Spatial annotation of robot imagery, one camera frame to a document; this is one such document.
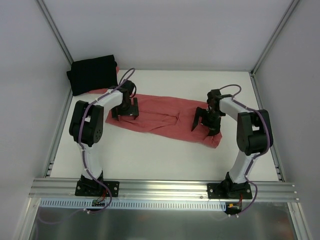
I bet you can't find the red t shirt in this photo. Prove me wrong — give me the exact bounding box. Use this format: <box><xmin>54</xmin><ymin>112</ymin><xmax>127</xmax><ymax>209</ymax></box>
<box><xmin>87</xmin><ymin>66</ymin><xmax>120</xmax><ymax>95</ymax></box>
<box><xmin>105</xmin><ymin>93</ymin><xmax>223</xmax><ymax>150</ymax></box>

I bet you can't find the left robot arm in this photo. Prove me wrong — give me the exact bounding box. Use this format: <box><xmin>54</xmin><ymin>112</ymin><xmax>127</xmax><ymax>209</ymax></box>
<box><xmin>69</xmin><ymin>79</ymin><xmax>139</xmax><ymax>197</ymax></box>

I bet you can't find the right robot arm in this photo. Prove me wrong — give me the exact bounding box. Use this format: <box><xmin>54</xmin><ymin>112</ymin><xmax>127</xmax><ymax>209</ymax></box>
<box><xmin>192</xmin><ymin>89</ymin><xmax>273</xmax><ymax>200</ymax></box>

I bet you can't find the folded red t shirt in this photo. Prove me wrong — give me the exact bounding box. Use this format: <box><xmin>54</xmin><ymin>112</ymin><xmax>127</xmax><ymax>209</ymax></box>
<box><xmin>87</xmin><ymin>66</ymin><xmax>120</xmax><ymax>95</ymax></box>

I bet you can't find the folded black t shirt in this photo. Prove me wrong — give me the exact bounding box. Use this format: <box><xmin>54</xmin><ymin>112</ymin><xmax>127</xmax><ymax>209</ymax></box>
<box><xmin>66</xmin><ymin>55</ymin><xmax>118</xmax><ymax>96</ymax></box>

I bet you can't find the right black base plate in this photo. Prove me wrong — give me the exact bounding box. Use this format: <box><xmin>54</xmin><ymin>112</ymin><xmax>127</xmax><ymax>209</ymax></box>
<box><xmin>206</xmin><ymin>182</ymin><xmax>253</xmax><ymax>200</ymax></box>

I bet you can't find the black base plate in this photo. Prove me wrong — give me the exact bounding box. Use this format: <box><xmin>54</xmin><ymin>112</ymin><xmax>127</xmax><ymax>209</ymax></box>
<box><xmin>206</xmin><ymin>182</ymin><xmax>253</xmax><ymax>200</ymax></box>
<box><xmin>74</xmin><ymin>178</ymin><xmax>120</xmax><ymax>197</ymax></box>

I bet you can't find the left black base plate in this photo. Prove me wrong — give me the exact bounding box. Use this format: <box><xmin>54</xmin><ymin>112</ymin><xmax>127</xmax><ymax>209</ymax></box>
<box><xmin>74</xmin><ymin>178</ymin><xmax>120</xmax><ymax>197</ymax></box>

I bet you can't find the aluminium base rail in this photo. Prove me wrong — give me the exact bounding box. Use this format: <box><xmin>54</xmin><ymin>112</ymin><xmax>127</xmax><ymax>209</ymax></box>
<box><xmin>28</xmin><ymin>177</ymin><xmax>300</xmax><ymax>202</ymax></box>

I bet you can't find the left rear frame post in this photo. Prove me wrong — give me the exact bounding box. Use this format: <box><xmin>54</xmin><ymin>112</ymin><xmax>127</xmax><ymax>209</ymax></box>
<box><xmin>35</xmin><ymin>0</ymin><xmax>74</xmax><ymax>66</ymax></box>

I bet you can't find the frame post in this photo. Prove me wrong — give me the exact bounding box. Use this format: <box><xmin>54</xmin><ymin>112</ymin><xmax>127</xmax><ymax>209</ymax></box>
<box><xmin>250</xmin><ymin>0</ymin><xmax>301</xmax><ymax>76</ymax></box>
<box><xmin>35</xmin><ymin>0</ymin><xmax>74</xmax><ymax>66</ymax></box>

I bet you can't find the white slotted cable duct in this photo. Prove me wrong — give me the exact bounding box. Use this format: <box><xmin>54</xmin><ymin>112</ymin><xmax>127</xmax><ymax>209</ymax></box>
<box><xmin>39</xmin><ymin>198</ymin><xmax>227</xmax><ymax>212</ymax></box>

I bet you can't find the right rear frame post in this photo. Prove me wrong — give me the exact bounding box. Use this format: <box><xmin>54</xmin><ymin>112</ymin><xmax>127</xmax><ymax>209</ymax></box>
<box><xmin>250</xmin><ymin>0</ymin><xmax>301</xmax><ymax>76</ymax></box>

